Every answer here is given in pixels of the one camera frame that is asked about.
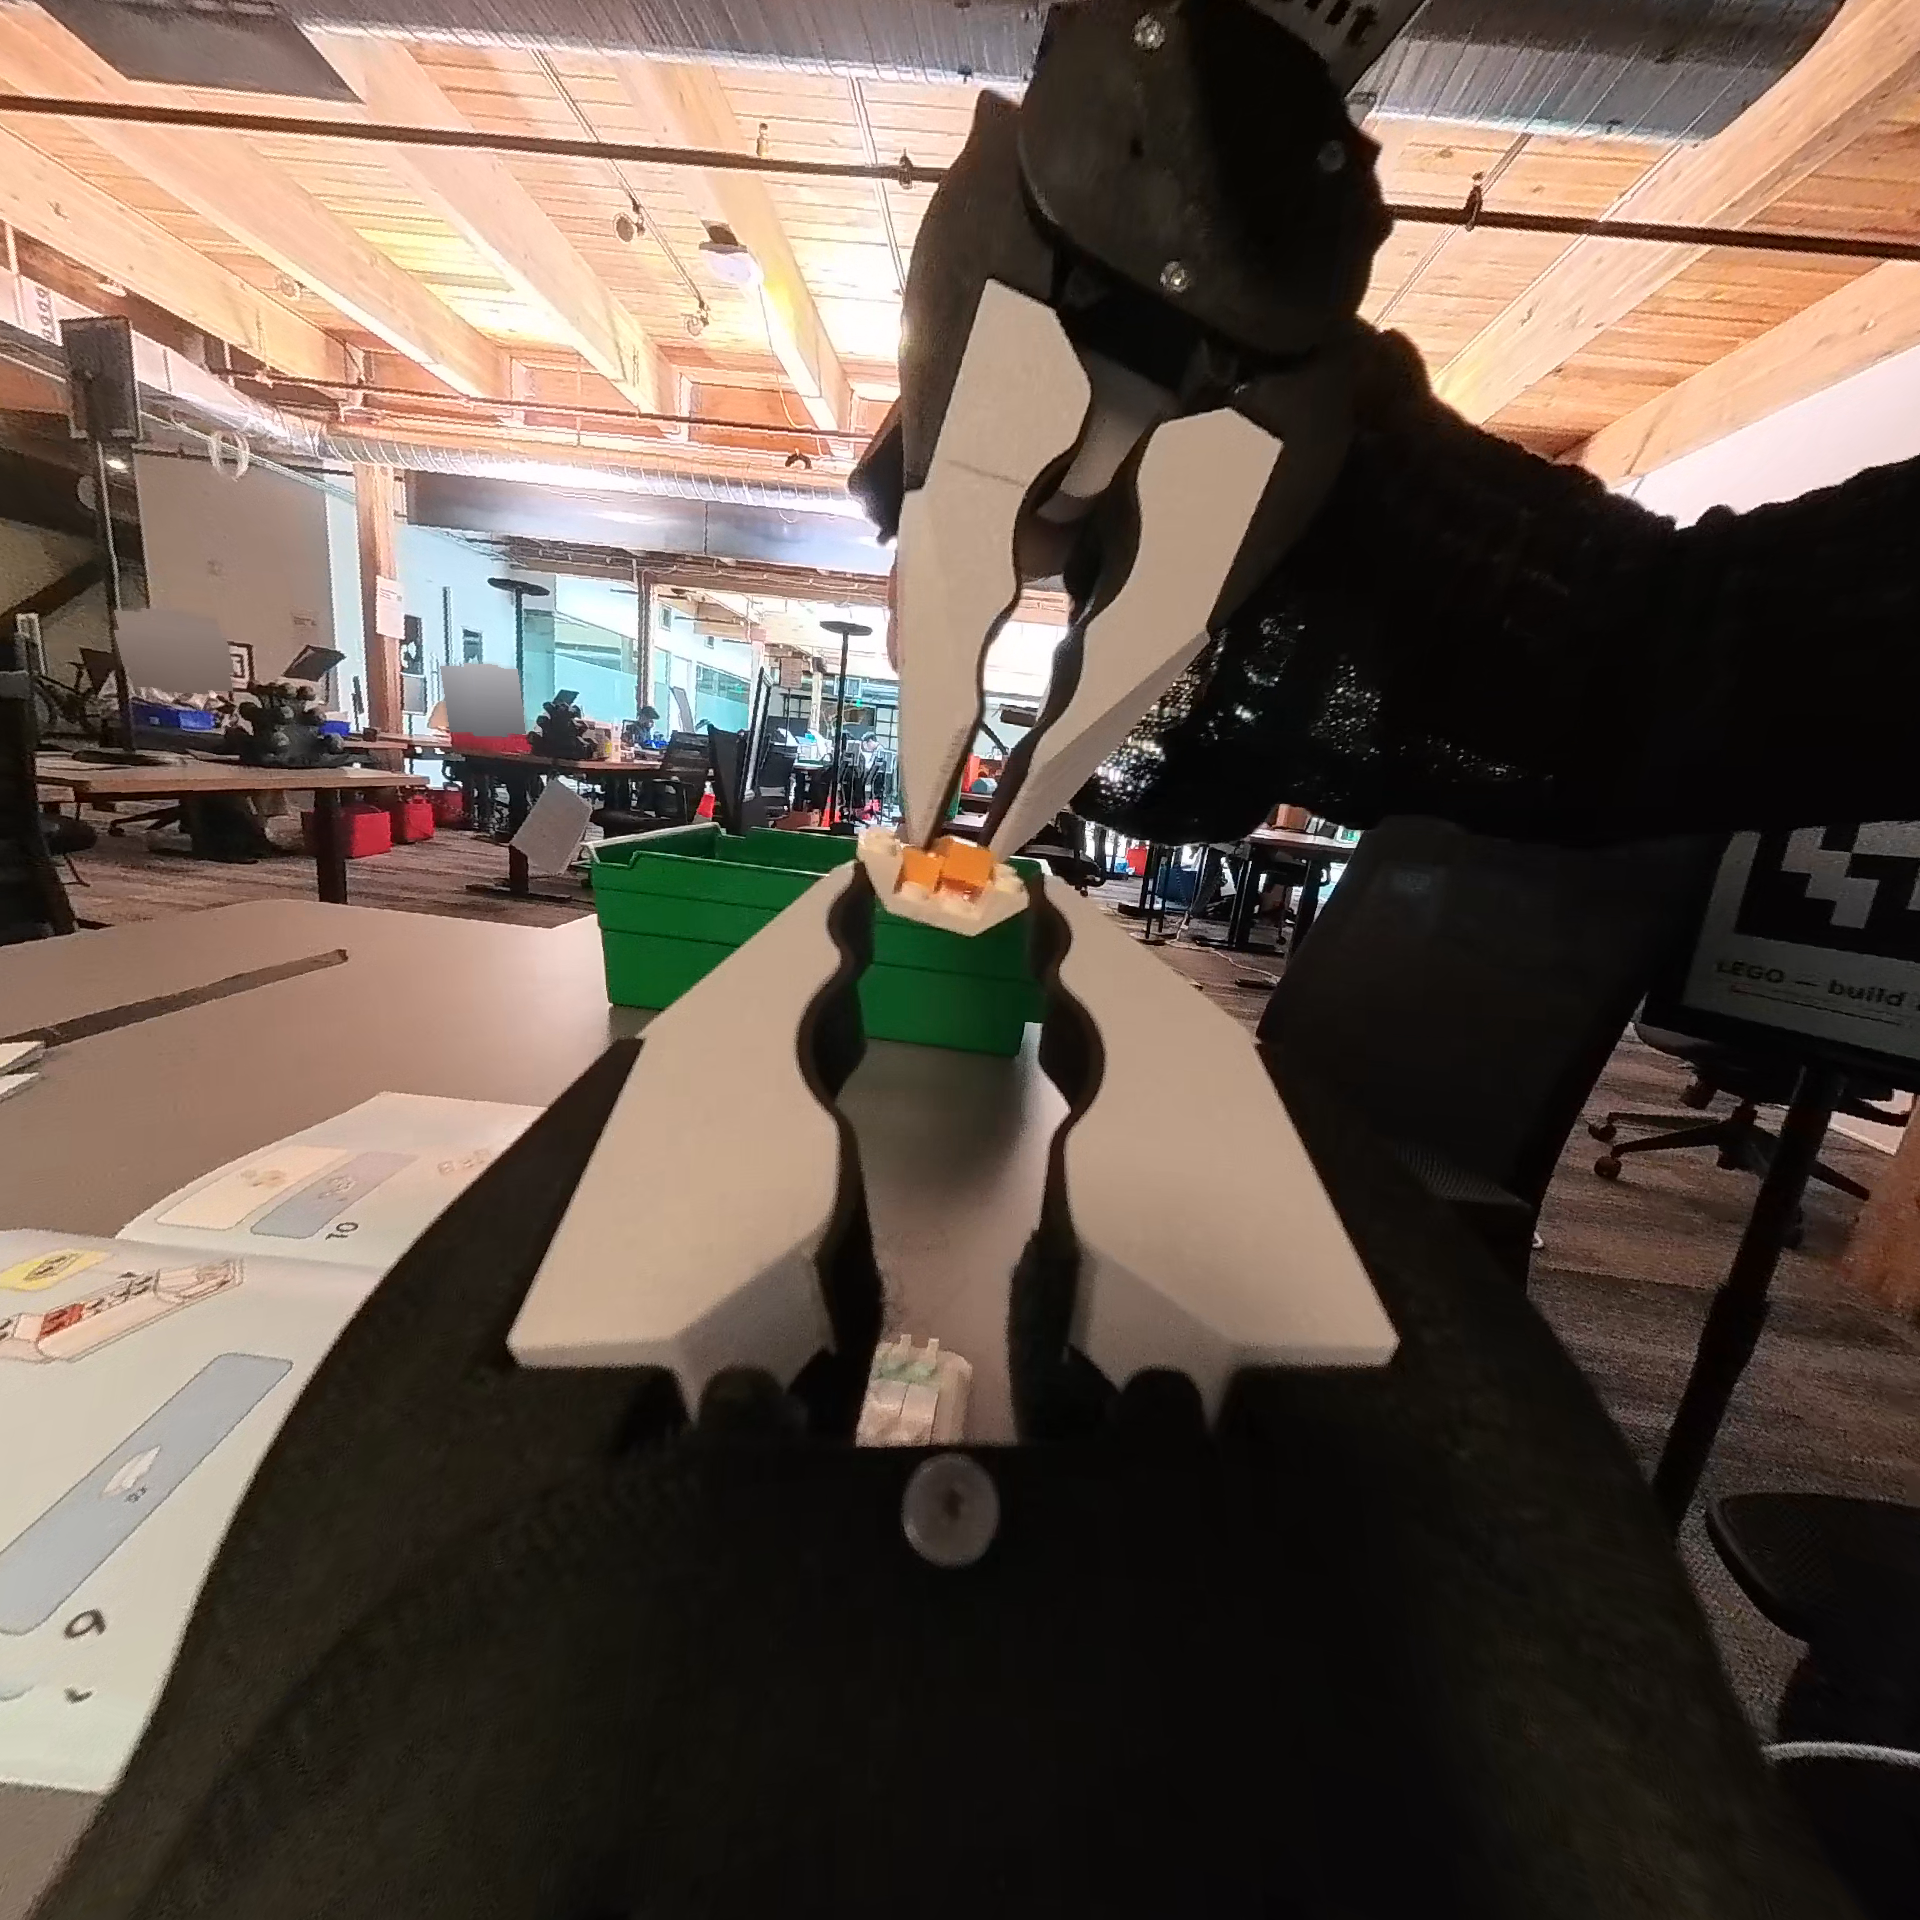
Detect wooden pillar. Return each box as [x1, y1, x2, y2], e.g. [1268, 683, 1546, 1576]
[1844, 1117, 1920, 1329]

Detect silver air duct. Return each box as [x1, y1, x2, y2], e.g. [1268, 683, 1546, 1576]
[1352, 0, 1849, 147]

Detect white board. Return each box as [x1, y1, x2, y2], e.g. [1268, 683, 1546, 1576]
[506, 775, 599, 904]

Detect black speaker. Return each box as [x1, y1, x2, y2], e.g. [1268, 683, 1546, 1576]
[61, 316, 147, 446]

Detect black sign stand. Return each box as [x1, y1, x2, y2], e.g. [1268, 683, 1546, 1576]
[1649, 1056, 1853, 1533]

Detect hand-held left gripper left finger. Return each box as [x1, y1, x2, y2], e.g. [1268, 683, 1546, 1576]
[506, 868, 875, 1400]

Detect white lego model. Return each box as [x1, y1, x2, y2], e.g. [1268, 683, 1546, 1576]
[855, 1332, 981, 1450]

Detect open lego instruction booklet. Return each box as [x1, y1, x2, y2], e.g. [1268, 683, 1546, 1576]
[0, 1090, 544, 1795]

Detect white and orange lego piece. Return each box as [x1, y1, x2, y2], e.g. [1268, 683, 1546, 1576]
[855, 825, 1034, 939]

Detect black and white tag sign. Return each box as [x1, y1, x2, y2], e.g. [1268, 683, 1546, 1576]
[1677, 818, 1920, 1068]

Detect stacked green plastic bins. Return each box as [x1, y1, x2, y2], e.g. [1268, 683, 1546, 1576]
[586, 818, 1049, 1061]

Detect wooden table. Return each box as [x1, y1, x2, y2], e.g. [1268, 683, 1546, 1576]
[34, 755, 439, 907]

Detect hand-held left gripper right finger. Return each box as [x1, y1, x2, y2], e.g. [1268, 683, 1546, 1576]
[1018, 877, 1402, 1419]

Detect black swivel chair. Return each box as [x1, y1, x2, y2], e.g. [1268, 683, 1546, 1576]
[1586, 1027, 1920, 1220]

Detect black mesh chair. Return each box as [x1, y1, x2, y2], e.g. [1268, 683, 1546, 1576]
[1256, 816, 1730, 1298]

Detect person's right forearm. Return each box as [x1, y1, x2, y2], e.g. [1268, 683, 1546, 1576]
[1072, 320, 1920, 843]

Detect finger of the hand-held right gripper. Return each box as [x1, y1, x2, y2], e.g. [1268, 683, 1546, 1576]
[892, 279, 1101, 837]
[987, 402, 1287, 861]

